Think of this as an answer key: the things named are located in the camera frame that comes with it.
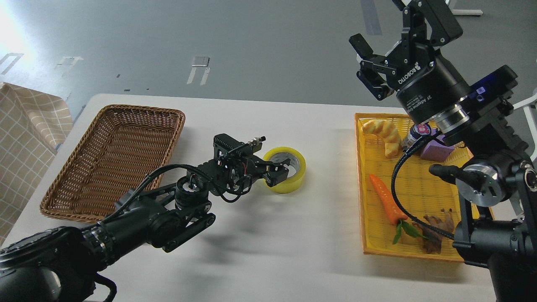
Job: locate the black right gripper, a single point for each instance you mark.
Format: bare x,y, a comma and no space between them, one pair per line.
423,80

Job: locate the orange toy carrot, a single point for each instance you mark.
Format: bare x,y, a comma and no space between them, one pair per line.
393,212

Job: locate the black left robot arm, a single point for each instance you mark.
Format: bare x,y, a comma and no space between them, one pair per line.
170,207

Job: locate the toy croissant bread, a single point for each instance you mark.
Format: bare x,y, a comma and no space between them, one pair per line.
387,132

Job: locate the purple foam cube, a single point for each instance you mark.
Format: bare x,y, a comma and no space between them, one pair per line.
436,152

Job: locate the yellow tape roll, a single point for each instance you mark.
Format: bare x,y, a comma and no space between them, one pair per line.
293,176

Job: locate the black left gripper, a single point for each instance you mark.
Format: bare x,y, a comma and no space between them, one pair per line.
272,172

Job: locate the brown wicker basket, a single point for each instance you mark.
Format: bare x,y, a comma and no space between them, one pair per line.
122,144

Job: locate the brown toy animal figure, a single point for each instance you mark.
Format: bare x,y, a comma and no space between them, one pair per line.
433,242

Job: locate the small dark jar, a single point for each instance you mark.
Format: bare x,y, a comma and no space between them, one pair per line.
415,132

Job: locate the beige checkered cloth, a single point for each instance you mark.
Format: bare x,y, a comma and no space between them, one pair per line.
33,125

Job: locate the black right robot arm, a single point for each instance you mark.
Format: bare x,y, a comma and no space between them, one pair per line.
497,186

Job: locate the yellow plastic basket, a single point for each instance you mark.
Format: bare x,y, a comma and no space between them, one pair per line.
419,192

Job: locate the white chair base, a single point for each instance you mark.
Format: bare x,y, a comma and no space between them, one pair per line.
528,105

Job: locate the white desk leg base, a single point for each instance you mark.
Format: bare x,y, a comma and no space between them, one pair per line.
463,11

